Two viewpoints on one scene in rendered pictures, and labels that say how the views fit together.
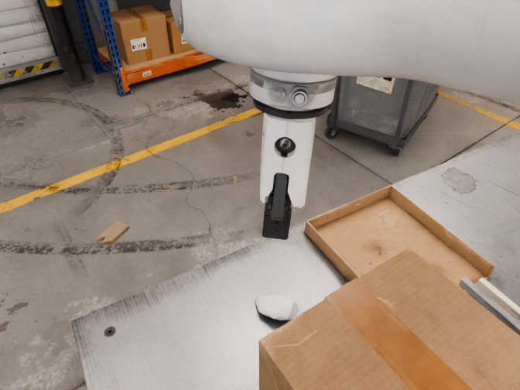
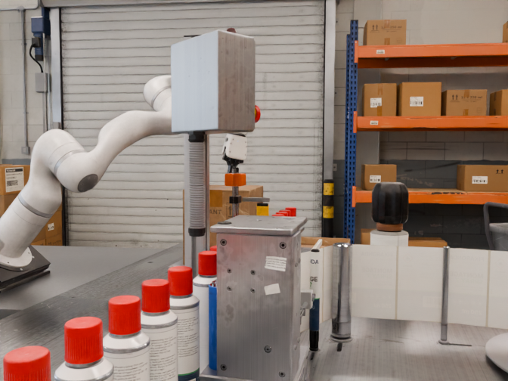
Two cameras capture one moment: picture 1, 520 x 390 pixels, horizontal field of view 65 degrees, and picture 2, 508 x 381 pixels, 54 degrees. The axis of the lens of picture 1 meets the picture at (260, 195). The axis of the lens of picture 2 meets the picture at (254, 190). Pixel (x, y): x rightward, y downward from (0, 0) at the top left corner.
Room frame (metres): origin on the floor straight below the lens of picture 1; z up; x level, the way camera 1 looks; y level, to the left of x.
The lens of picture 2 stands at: (-1.10, -1.56, 1.24)
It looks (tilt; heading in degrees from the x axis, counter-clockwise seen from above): 4 degrees down; 44
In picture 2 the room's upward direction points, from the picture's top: straight up
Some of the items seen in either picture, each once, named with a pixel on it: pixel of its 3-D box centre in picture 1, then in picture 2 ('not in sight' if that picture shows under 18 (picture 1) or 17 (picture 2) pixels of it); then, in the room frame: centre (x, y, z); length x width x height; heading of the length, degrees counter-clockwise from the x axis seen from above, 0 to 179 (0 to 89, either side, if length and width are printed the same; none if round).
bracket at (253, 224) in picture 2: not in sight; (261, 223); (-0.59, -1.08, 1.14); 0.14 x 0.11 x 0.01; 30
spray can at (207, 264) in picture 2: not in sight; (209, 316); (-0.59, -0.97, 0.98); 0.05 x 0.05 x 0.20
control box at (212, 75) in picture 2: not in sight; (212, 87); (-0.40, -0.77, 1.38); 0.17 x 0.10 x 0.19; 85
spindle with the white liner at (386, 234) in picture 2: not in sight; (388, 246); (-0.06, -0.99, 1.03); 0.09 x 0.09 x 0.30
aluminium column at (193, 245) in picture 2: not in sight; (196, 187); (-0.38, -0.68, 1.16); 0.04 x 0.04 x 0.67; 30
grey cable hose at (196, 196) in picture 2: not in sight; (196, 184); (-0.46, -0.78, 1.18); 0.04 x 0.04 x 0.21
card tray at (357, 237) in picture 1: (393, 248); (317, 247); (0.60, -0.29, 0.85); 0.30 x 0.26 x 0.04; 30
